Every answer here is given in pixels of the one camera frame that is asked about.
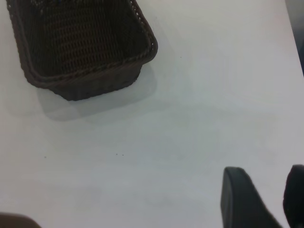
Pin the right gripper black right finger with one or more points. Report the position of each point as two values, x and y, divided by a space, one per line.
295 197

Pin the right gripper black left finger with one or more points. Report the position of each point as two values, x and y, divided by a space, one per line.
240 204

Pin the dark brown woven basket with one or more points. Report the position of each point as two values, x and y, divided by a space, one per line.
83 35

